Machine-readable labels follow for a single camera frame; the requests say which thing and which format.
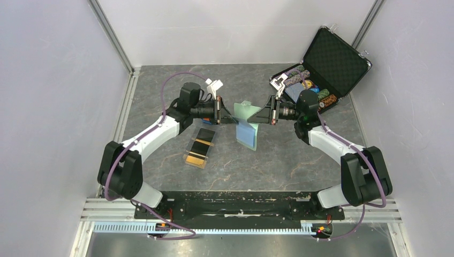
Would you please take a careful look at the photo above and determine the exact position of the blue orange card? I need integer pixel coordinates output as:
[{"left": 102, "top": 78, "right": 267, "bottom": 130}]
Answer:
[{"left": 201, "top": 118, "right": 214, "bottom": 125}]

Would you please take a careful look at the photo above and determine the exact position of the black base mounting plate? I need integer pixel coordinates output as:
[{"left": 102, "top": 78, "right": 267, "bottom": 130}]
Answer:
[{"left": 154, "top": 191, "right": 345, "bottom": 229}]

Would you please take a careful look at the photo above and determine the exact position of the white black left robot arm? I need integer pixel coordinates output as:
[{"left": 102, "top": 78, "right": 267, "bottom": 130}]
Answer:
[{"left": 97, "top": 79, "right": 236, "bottom": 218}]

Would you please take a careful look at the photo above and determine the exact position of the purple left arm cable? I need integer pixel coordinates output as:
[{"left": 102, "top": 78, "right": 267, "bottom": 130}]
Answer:
[{"left": 103, "top": 72, "right": 210, "bottom": 241}]

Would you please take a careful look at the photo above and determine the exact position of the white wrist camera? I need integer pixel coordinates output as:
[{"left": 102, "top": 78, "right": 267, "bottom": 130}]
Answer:
[
  {"left": 205, "top": 78, "right": 223, "bottom": 98},
  {"left": 270, "top": 73, "right": 288, "bottom": 99}
]

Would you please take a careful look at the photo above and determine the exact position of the black poker chip case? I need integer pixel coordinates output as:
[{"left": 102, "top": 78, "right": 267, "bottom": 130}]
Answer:
[{"left": 269, "top": 26, "right": 372, "bottom": 113}]

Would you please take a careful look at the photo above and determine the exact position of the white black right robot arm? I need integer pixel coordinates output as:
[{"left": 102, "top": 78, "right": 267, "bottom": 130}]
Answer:
[{"left": 247, "top": 89, "right": 392, "bottom": 218}]

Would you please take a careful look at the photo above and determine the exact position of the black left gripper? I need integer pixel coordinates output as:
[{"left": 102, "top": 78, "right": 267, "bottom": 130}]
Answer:
[{"left": 191, "top": 96, "right": 239, "bottom": 125}]

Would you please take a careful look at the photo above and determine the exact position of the green card holder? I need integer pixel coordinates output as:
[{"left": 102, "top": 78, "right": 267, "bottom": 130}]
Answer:
[{"left": 233, "top": 101, "right": 261, "bottom": 150}]

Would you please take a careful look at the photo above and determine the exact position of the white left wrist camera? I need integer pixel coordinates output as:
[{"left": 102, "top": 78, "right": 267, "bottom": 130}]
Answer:
[{"left": 205, "top": 78, "right": 223, "bottom": 98}]

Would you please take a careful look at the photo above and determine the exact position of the clear tray with cards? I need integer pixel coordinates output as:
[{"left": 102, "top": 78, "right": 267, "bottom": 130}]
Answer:
[{"left": 183, "top": 127, "right": 216, "bottom": 169}]

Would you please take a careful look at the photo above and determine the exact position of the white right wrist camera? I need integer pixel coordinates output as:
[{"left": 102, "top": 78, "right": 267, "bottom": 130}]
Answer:
[{"left": 270, "top": 73, "right": 288, "bottom": 99}]

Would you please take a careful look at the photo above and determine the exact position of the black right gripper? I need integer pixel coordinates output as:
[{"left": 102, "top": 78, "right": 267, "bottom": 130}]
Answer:
[{"left": 247, "top": 95, "right": 303, "bottom": 125}]

